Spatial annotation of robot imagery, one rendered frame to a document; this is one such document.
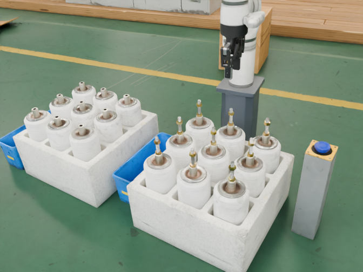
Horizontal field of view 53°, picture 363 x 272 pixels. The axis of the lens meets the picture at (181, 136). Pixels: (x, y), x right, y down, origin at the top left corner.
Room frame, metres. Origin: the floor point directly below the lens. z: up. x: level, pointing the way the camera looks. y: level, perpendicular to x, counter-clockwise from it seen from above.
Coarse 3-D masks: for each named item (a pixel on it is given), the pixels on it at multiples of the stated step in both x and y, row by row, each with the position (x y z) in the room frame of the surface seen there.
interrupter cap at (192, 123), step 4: (192, 120) 1.05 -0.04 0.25; (196, 120) 1.05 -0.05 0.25; (204, 120) 1.05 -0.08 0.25; (208, 120) 1.05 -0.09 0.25; (192, 124) 1.03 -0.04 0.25; (196, 124) 1.03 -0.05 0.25; (204, 124) 1.03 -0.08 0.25; (208, 124) 1.02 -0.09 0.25; (196, 128) 1.00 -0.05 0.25; (200, 128) 1.00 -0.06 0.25; (204, 128) 1.00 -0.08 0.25
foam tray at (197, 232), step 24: (288, 168) 0.88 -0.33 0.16; (144, 192) 0.79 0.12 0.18; (264, 192) 0.76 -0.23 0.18; (288, 192) 0.92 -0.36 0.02; (144, 216) 0.79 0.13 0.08; (168, 216) 0.74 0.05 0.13; (192, 216) 0.69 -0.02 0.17; (264, 216) 0.72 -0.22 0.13; (168, 240) 0.74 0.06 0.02; (192, 240) 0.69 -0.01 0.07; (216, 240) 0.65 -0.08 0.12; (240, 240) 0.61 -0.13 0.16; (216, 264) 0.65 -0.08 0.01; (240, 264) 0.61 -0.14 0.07
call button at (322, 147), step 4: (316, 144) 0.77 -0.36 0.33; (320, 144) 0.77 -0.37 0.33; (324, 144) 0.77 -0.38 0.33; (328, 144) 0.77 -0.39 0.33; (316, 148) 0.76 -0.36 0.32; (320, 148) 0.76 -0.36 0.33; (324, 148) 0.75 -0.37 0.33; (328, 148) 0.75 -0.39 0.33; (320, 152) 0.76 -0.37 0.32; (324, 152) 0.75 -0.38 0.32
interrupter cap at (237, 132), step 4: (220, 128) 0.99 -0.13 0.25; (224, 128) 0.99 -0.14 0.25; (236, 128) 0.99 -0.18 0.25; (220, 132) 0.97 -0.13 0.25; (224, 132) 0.97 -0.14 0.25; (236, 132) 0.97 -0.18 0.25; (240, 132) 0.96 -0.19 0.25; (224, 136) 0.95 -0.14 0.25; (228, 136) 0.95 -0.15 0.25; (232, 136) 0.94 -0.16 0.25; (236, 136) 0.94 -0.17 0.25
